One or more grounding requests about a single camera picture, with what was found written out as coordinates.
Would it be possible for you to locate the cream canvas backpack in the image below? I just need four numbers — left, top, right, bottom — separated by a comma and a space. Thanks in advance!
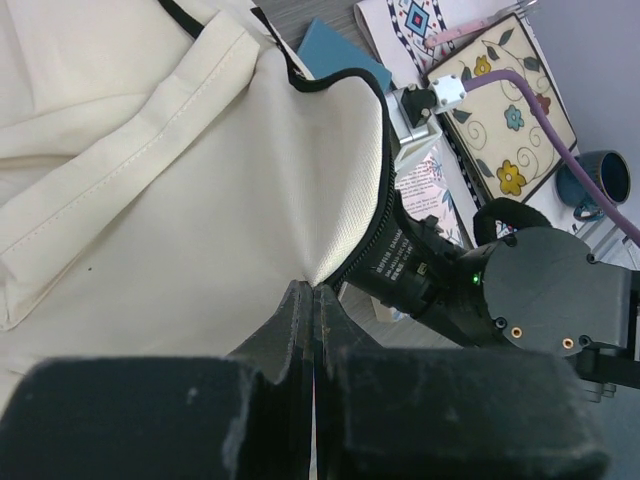
1, 1, 393, 391

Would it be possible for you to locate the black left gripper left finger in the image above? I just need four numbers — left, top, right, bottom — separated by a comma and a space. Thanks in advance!
1, 281, 313, 479

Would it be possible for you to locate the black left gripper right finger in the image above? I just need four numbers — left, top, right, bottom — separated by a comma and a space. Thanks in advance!
313, 286, 610, 479

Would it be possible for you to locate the patterned white placemat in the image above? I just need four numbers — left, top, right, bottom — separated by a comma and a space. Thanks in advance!
354, 1, 589, 237

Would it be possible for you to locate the small blue notebook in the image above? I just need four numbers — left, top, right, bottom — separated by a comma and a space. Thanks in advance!
297, 19, 392, 92

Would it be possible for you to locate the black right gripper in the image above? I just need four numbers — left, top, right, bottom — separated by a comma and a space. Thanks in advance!
345, 198, 500, 348

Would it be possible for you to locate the blue ceramic mug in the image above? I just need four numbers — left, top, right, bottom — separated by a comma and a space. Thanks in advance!
556, 151, 631, 222

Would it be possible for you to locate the square floral ceramic plate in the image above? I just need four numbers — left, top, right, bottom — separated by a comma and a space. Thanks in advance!
427, 15, 577, 202

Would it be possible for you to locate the floral pink paperback book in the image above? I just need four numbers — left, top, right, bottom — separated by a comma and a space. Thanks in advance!
395, 139, 465, 247

